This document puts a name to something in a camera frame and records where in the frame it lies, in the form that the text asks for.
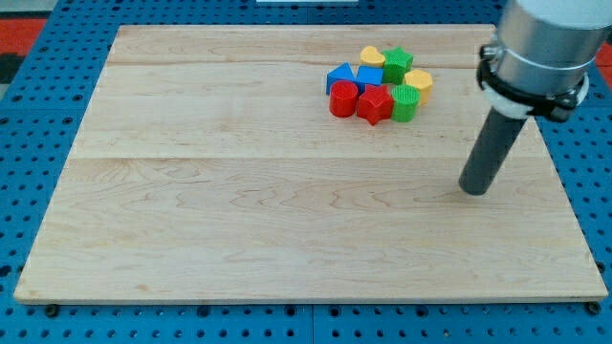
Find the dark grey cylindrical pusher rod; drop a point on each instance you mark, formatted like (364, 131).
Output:
(494, 142)

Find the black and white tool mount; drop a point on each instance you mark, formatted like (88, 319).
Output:
(517, 88)

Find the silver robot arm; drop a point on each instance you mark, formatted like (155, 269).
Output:
(558, 33)

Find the yellow hexagon block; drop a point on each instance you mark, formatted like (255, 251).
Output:
(422, 81)

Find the green cylinder block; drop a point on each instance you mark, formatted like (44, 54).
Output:
(406, 100)

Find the green star block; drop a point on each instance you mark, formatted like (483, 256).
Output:
(397, 63)

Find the red star block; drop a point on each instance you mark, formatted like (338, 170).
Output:
(375, 104)

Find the blue cube block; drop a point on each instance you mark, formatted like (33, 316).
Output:
(368, 75)

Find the yellow heart block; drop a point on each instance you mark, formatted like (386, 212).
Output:
(370, 56)

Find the red cylinder block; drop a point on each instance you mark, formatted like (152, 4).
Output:
(343, 98)

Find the blue triangle block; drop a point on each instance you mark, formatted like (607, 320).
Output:
(340, 73)

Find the light wooden board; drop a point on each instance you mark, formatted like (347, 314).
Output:
(207, 169)

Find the blue perforated table plate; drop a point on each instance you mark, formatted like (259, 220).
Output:
(40, 110)

